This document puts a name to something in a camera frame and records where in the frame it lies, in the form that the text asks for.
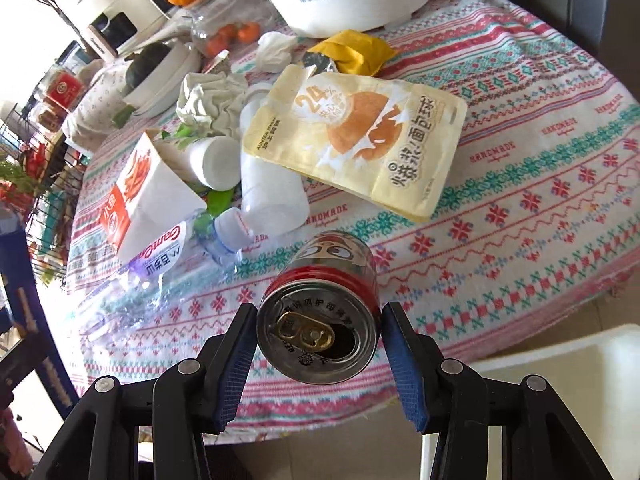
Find cream air fryer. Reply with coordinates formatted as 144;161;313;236
55;0;167;62

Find beige snack pouch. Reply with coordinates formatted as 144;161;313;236
242;65;468;222

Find dark green squash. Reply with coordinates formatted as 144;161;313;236
125;42;171;90

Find white paper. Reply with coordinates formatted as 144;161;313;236
176;73;248;138

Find white stacked bowls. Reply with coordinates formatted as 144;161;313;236
122;41;202;117

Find small crumpled white tissue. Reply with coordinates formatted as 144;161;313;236
255;32;297;74

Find white yogurt bottle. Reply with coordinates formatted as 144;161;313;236
238;90;312;238

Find yellow snack wrapper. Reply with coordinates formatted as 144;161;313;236
308;29;397;76

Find white red snack box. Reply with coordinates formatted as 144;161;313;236
99;133;206;263

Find red snack packets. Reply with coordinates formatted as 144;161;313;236
36;64;86;132

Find small white plastic cup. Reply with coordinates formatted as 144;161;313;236
154;134;242;193

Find clear crushed plastic bottle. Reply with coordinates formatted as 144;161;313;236
74;207;252;344

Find glass teapot with tomatoes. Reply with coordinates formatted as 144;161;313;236
189;0;277;58

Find white plastic trash bin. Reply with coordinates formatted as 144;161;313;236
421;324;639;479

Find red drink can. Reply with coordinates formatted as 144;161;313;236
256;231;381;386

